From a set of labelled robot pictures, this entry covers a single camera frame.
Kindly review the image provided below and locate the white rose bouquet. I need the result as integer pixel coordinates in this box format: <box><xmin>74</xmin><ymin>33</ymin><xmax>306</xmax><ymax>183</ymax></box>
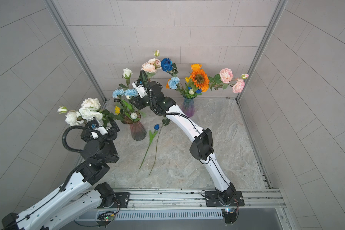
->
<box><xmin>57</xmin><ymin>98</ymin><xmax>111</xmax><ymax>127</ymax></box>

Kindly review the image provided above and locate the small blue tulip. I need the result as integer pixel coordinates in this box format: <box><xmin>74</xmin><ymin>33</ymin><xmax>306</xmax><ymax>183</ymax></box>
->
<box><xmin>140</xmin><ymin>124</ymin><xmax>160</xmax><ymax>169</ymax></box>

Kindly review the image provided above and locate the dark red glass vase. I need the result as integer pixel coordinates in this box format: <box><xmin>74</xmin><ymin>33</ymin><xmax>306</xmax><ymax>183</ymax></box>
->
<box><xmin>124</xmin><ymin>113</ymin><xmax>147</xmax><ymax>141</ymax></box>

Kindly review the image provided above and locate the dark blue rose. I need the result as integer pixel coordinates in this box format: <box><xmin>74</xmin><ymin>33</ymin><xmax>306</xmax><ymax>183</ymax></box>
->
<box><xmin>148</xmin><ymin>116</ymin><xmax>170</xmax><ymax>177</ymax></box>

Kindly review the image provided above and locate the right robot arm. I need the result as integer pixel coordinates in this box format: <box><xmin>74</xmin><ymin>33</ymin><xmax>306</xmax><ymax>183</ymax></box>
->
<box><xmin>131</xmin><ymin>80</ymin><xmax>240</xmax><ymax>207</ymax></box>

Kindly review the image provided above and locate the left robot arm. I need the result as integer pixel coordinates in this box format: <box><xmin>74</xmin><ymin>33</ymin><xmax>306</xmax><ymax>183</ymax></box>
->
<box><xmin>2</xmin><ymin>119</ymin><xmax>120</xmax><ymax>230</ymax></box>

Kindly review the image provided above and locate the light blue carnation right vase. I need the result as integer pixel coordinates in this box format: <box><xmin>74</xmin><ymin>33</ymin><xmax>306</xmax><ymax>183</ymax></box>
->
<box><xmin>169</xmin><ymin>77</ymin><xmax>180</xmax><ymax>90</ymax></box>

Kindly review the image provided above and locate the dark blue rose right vase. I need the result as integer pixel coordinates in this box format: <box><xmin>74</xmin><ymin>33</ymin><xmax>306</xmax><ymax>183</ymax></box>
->
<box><xmin>161</xmin><ymin>58</ymin><xmax>179</xmax><ymax>77</ymax></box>

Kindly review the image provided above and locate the blue purple glass vase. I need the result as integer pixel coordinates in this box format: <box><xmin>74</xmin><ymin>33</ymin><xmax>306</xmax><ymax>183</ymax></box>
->
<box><xmin>180</xmin><ymin>97</ymin><xmax>195</xmax><ymax>117</ymax></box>

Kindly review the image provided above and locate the light blue carnation stem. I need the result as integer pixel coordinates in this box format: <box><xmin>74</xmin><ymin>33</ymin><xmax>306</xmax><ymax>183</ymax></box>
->
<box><xmin>112</xmin><ymin>89</ymin><xmax>138</xmax><ymax>115</ymax></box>

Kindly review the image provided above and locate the orange carnation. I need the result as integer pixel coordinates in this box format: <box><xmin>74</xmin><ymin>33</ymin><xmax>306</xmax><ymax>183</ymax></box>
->
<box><xmin>166</xmin><ymin>79</ymin><xmax>170</xmax><ymax>89</ymax></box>

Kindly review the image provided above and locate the pink rose spray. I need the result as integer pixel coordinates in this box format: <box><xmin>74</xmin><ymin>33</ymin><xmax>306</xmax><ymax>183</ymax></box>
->
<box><xmin>141</xmin><ymin>50</ymin><xmax>162</xmax><ymax>81</ymax></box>

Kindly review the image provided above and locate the white rose bud stem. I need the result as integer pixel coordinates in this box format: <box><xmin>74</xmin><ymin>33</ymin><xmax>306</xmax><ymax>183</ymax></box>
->
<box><xmin>119</xmin><ymin>68</ymin><xmax>133</xmax><ymax>90</ymax></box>

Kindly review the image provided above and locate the orange gerbera flower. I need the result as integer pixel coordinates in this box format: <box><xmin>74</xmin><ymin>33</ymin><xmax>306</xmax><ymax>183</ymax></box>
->
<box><xmin>189</xmin><ymin>69</ymin><xmax>209</xmax><ymax>92</ymax></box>

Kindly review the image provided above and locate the orange rose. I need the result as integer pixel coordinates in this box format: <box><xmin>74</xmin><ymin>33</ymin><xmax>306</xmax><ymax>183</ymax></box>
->
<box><xmin>191</xmin><ymin>64</ymin><xmax>202</xmax><ymax>71</ymax></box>

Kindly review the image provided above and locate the pink roses stem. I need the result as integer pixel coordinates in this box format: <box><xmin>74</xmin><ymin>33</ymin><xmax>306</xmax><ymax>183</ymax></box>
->
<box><xmin>209</xmin><ymin>68</ymin><xmax>249</xmax><ymax>94</ymax></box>

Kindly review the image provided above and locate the left circuit board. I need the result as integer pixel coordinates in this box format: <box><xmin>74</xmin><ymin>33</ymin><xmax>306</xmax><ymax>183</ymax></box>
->
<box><xmin>96</xmin><ymin>211</ymin><xmax>116</xmax><ymax>227</ymax></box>

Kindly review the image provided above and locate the circuit board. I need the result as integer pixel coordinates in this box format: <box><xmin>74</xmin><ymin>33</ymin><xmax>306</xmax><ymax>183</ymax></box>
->
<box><xmin>221</xmin><ymin>209</ymin><xmax>238</xmax><ymax>225</ymax></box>
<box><xmin>96</xmin><ymin>211</ymin><xmax>116</xmax><ymax>227</ymax></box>

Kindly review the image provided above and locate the right circuit board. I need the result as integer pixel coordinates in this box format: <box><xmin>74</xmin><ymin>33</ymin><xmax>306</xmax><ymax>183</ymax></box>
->
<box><xmin>221</xmin><ymin>209</ymin><xmax>238</xmax><ymax>225</ymax></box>

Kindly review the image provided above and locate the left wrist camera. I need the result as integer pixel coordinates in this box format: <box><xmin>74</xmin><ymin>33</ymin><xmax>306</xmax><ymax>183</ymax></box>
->
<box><xmin>87</xmin><ymin>120</ymin><xmax>108</xmax><ymax>139</ymax></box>

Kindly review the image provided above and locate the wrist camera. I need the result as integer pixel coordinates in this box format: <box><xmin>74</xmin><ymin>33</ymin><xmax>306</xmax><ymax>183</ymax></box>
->
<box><xmin>132</xmin><ymin>79</ymin><xmax>148</xmax><ymax>98</ymax></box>
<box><xmin>87</xmin><ymin>120</ymin><xmax>108</xmax><ymax>139</ymax></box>

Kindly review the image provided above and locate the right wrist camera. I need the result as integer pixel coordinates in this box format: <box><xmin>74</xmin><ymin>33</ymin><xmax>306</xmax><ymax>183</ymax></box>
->
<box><xmin>132</xmin><ymin>79</ymin><xmax>148</xmax><ymax>98</ymax></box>

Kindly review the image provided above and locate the aluminium rail frame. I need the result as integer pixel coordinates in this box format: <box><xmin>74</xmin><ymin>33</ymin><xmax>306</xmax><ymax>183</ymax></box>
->
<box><xmin>37</xmin><ymin>188</ymin><xmax>297</xmax><ymax>230</ymax></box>

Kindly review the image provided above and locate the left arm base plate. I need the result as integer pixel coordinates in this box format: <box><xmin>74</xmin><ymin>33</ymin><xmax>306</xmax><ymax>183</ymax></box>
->
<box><xmin>101</xmin><ymin>192</ymin><xmax>130</xmax><ymax>209</ymax></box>

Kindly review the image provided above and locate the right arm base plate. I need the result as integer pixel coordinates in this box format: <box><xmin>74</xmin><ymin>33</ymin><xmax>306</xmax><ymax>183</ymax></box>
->
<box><xmin>200</xmin><ymin>190</ymin><xmax>245</xmax><ymax>207</ymax></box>

